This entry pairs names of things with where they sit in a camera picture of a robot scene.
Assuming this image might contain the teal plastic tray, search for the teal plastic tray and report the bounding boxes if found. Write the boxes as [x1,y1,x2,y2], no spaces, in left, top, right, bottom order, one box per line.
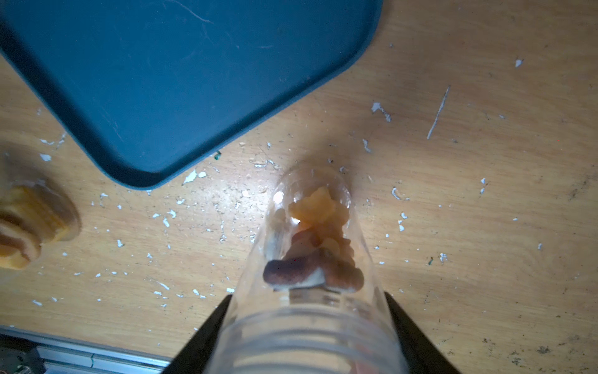
[1,1,383,190]

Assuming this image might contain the brown iced star cookie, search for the brown iced star cookie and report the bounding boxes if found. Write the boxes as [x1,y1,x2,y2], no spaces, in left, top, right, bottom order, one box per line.
[263,249,364,293]

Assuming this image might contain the clear jar with yellow cookies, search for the clear jar with yellow cookies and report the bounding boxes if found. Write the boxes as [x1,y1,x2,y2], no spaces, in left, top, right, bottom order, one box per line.
[0,139,83,281]

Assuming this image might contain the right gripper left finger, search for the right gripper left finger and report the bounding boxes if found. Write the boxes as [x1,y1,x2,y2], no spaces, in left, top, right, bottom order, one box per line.
[162,295,232,374]

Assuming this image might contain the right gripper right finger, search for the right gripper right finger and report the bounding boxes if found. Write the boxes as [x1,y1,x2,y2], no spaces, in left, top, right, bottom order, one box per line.
[385,292,460,374]

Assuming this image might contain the clear jar with star cookies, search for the clear jar with star cookies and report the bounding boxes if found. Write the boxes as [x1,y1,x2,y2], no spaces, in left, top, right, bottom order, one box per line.
[206,166,409,373]

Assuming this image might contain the aluminium front rail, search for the aluminium front rail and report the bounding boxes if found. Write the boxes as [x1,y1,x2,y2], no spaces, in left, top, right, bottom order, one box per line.
[1,326,171,373]

